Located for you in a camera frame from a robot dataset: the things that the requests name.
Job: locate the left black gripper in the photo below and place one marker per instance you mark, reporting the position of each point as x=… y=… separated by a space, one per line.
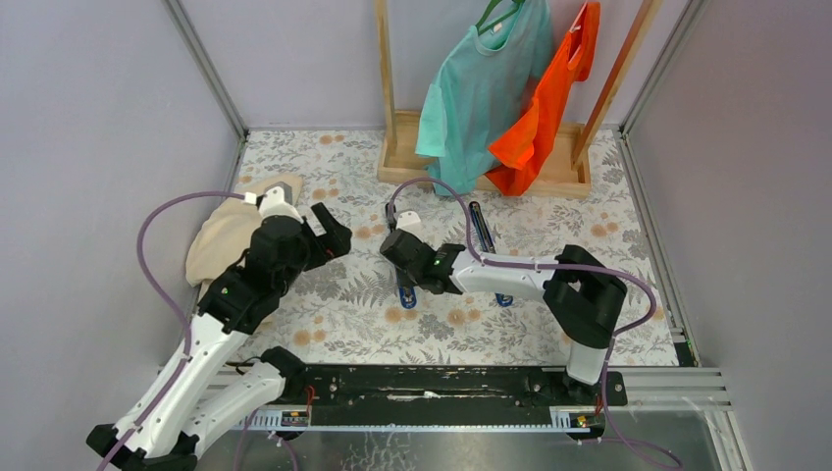
x=336 y=240

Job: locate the blue stapler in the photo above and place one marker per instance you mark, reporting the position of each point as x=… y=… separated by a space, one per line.
x=406 y=292
x=487 y=244

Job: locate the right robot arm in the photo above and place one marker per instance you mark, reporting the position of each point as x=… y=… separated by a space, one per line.
x=584 y=297

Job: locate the green hanger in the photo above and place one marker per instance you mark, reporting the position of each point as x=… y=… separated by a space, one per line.
x=491 y=17

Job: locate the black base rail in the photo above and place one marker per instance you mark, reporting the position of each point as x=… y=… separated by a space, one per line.
x=444 y=396

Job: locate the beige cloth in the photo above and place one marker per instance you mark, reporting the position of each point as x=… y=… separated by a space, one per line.
x=220 y=242

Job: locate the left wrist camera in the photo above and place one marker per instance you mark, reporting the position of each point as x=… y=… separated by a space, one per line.
x=272 y=203

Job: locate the teal t-shirt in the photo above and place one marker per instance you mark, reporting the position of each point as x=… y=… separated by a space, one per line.
x=478 y=92

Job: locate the wooden clothes rack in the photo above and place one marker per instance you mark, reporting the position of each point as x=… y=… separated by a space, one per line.
x=567 y=171

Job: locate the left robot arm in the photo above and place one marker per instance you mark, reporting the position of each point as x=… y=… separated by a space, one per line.
x=168 y=429

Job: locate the floral table mat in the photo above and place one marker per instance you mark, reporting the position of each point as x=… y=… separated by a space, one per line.
x=349 y=310

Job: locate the orange t-shirt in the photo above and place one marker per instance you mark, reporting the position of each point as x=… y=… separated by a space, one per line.
x=524 y=148

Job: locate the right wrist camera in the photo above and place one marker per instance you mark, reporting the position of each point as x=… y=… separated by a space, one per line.
x=408 y=221

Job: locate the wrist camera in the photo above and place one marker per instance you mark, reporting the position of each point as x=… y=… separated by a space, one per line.
x=408 y=221
x=272 y=203

